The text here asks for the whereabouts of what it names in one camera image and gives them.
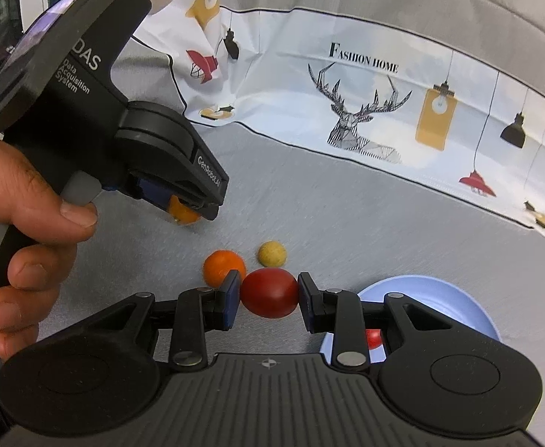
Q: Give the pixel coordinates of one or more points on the small yellow round fruit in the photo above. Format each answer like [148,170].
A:
[272,254]

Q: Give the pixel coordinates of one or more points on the orange round fruit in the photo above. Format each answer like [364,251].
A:
[218,265]

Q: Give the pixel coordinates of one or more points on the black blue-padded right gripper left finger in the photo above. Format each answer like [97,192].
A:
[159,197]

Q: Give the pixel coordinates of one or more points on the light blue plate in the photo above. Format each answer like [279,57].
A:
[438,295]

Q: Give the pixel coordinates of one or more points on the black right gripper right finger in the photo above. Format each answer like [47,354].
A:
[398,317]

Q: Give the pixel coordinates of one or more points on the orange fruit piece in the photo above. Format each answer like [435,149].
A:
[181,213]

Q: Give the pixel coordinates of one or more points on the person's left hand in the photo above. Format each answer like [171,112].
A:
[35,273]

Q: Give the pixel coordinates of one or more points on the white printed fashion home cloth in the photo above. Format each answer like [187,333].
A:
[365,91]

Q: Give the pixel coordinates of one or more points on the small red fruit on plate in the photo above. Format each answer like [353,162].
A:
[374,338]

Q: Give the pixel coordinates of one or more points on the dark red round fruit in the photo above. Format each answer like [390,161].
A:
[270,293]

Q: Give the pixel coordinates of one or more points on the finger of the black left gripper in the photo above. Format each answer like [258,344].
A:
[137,321]

